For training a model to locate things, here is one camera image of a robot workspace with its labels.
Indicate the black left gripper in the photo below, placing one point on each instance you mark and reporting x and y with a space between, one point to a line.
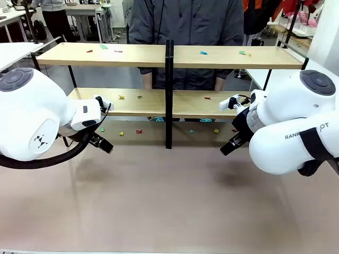
88 135

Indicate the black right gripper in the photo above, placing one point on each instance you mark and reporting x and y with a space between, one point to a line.
242 124

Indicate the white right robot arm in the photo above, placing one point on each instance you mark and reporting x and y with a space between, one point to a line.
286 105

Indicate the person right forearm gray sleeve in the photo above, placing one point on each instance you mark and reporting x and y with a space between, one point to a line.
145 71

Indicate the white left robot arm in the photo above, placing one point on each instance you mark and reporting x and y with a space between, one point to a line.
31 111

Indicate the person left hand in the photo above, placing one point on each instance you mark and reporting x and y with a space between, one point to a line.
220 84

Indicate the person right hand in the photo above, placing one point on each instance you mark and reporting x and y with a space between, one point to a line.
147 82

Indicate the teal crumpled scrap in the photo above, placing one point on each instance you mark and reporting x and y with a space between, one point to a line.
206 120
159 119

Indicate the white side table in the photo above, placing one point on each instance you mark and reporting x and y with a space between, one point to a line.
16 53
258 76

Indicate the black mug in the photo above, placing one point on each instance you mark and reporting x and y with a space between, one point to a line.
257 42

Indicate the person in gray jacket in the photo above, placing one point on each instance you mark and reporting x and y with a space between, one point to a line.
190 23

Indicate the black backpack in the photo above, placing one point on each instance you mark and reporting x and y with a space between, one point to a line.
39 29

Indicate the hanging black garment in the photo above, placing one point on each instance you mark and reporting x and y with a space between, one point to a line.
255 16

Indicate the background person black trousers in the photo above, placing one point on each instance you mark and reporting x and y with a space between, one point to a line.
57 18

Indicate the wooden top background desk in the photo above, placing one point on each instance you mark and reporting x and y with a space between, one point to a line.
84 12

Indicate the background person white shirt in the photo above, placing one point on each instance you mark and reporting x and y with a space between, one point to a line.
127 13

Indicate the black stand pole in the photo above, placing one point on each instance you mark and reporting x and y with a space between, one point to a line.
295 21
29 21

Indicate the pink sign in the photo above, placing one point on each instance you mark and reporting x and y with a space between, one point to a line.
304 18

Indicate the hanging red garment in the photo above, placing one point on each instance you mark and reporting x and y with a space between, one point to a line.
286 8

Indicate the white lab bench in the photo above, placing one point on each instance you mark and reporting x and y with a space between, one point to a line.
13 18

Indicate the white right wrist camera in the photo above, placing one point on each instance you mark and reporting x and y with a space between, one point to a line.
225 104

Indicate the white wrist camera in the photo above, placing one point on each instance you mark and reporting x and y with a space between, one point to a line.
106 102
225 104

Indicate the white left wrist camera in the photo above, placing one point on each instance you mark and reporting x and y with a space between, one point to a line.
106 102

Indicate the wooden shelf unit black frame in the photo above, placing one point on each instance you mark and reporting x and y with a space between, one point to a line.
119 56
225 59

